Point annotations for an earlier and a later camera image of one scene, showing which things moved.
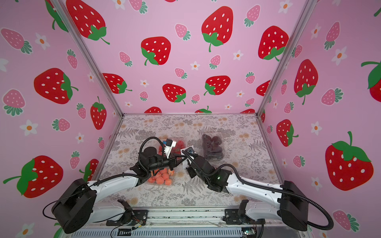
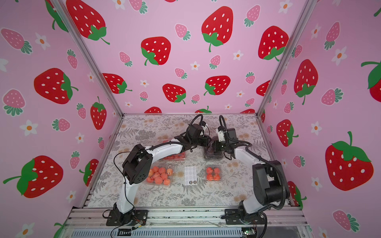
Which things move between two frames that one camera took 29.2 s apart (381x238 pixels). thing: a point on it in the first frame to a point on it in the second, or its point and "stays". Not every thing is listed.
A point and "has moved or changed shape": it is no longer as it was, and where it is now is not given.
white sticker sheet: x=181 y=152 has moved or changed shape
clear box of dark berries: x=213 y=146 stays
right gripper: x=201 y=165 to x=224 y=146
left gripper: x=171 y=162 to x=206 y=141
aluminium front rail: x=186 y=222 stays
